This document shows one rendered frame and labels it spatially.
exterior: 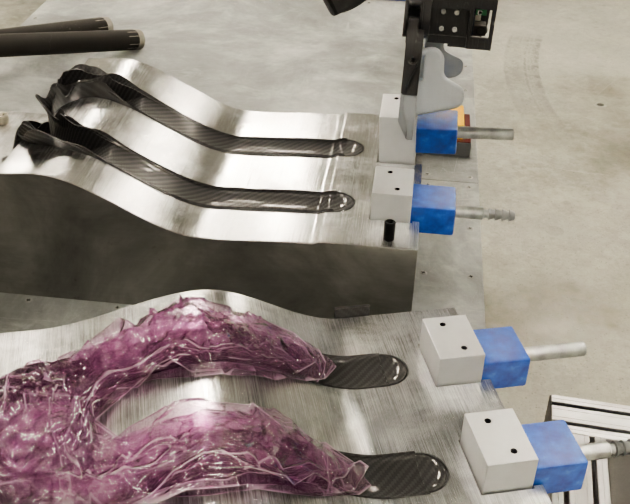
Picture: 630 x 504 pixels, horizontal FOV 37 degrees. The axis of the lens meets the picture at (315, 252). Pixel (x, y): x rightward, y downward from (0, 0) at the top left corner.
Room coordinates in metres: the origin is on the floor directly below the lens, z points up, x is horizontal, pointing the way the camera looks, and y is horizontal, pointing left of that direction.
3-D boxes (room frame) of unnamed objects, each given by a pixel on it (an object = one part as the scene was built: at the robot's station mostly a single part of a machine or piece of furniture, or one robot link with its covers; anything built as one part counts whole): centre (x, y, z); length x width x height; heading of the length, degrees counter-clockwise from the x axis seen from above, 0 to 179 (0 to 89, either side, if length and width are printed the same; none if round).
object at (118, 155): (0.82, 0.13, 0.92); 0.35 x 0.16 x 0.09; 84
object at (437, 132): (0.85, -0.13, 0.92); 0.13 x 0.05 x 0.05; 83
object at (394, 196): (0.74, -0.12, 0.89); 0.13 x 0.05 x 0.05; 84
